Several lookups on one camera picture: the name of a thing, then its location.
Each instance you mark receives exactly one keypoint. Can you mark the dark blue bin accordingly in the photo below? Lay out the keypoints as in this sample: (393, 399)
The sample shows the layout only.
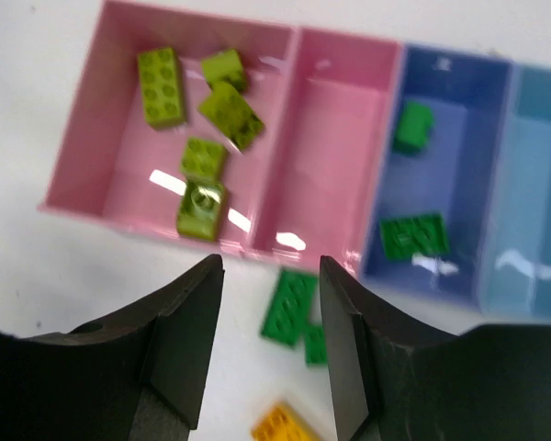
(468, 95)

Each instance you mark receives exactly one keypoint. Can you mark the lime long lego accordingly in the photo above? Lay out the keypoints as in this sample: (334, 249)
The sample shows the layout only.
(162, 91)

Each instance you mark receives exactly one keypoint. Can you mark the yellow long lego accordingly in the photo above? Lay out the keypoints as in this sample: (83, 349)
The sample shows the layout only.
(283, 423)

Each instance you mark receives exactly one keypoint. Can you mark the large pink bin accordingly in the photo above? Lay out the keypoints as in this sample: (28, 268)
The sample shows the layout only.
(116, 170)

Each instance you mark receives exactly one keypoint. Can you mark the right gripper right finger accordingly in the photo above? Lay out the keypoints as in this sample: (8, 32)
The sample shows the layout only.
(394, 377)

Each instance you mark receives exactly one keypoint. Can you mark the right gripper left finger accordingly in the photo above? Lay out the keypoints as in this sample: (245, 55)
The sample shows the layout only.
(138, 373)

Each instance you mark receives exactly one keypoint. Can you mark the dark green small lego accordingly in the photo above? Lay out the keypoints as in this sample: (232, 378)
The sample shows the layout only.
(315, 345)

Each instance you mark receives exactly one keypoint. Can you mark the lime lego small square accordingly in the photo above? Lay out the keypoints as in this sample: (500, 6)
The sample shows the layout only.
(228, 111)

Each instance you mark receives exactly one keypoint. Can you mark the dark green long lego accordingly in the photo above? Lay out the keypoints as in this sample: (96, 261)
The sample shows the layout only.
(289, 307)

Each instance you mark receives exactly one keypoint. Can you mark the light blue bin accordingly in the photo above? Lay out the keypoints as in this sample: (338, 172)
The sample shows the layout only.
(515, 276)

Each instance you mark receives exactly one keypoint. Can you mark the lime lego sloped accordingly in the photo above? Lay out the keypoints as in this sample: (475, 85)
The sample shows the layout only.
(225, 66)

